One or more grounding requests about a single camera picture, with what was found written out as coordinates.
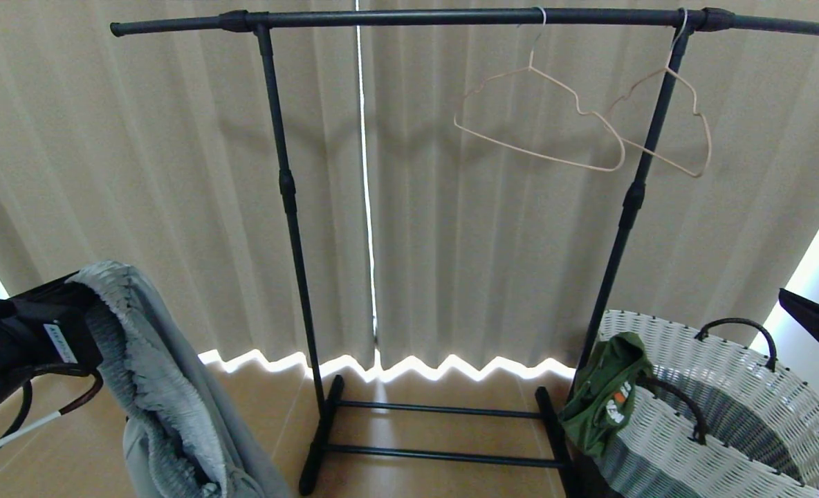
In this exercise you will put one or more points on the pale grey shorts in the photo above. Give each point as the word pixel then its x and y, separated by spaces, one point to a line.
pixel 167 387

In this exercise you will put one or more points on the white laundry basket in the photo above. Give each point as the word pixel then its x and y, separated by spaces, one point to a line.
pixel 728 387

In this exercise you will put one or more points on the pink clothes hanger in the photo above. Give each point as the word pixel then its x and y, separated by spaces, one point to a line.
pixel 530 67
pixel 708 138

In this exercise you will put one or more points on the black clothes rack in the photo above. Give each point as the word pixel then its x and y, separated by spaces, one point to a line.
pixel 451 17

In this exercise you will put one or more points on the green printed garment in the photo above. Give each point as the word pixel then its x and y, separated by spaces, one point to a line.
pixel 610 387

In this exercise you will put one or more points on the beige curtain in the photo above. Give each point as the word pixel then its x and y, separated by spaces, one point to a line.
pixel 140 138

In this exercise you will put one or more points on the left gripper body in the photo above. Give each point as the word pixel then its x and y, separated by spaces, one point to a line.
pixel 36 332

